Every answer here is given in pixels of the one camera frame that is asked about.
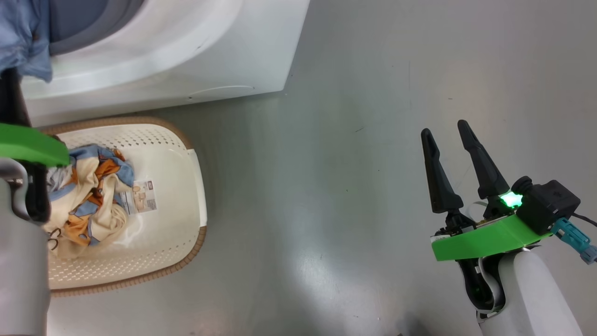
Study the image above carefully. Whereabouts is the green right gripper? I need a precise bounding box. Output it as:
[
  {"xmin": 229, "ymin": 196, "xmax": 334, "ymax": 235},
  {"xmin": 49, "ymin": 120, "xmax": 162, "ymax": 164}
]
[{"xmin": 421, "ymin": 120, "xmax": 555, "ymax": 262}]

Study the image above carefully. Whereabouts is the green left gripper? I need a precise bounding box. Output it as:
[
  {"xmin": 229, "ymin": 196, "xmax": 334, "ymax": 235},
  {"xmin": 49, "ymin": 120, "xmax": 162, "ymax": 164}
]
[{"xmin": 0, "ymin": 122, "xmax": 71, "ymax": 223}]

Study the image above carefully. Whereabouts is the cream orange blue patterned garment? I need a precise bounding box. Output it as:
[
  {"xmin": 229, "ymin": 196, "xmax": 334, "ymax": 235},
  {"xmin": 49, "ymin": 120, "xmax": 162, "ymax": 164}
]
[{"xmin": 44, "ymin": 144, "xmax": 136, "ymax": 260}]

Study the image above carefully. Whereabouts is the light blue denim garment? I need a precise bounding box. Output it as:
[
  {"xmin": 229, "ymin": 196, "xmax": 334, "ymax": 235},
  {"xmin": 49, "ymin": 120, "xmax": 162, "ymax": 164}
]
[{"xmin": 0, "ymin": 0, "xmax": 53, "ymax": 84}]

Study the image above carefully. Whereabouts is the paper basket label sticker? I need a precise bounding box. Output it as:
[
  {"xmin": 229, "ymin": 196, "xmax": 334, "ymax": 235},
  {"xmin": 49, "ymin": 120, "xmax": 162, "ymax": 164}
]
[{"xmin": 120, "ymin": 180, "xmax": 158, "ymax": 215}]

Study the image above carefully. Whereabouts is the grey rubber door gasket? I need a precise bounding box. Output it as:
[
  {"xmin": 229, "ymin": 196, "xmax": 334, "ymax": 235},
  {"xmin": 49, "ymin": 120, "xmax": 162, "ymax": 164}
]
[{"xmin": 49, "ymin": 0, "xmax": 146, "ymax": 56}]

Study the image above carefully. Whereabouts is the white front-load washing machine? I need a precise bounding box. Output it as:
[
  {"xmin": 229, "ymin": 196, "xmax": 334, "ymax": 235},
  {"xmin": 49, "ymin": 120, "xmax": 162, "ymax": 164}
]
[{"xmin": 0, "ymin": 0, "xmax": 311, "ymax": 127}]

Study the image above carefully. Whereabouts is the cream laundry basket brown rim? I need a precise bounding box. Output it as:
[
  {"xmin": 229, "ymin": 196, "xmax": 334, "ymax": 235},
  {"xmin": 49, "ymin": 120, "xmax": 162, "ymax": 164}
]
[{"xmin": 40, "ymin": 117, "xmax": 208, "ymax": 298}]

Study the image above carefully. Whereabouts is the teal right camera connector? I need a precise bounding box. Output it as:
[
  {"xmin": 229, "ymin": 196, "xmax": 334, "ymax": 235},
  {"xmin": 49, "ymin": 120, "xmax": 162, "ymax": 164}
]
[{"xmin": 550, "ymin": 217, "xmax": 597, "ymax": 266}]

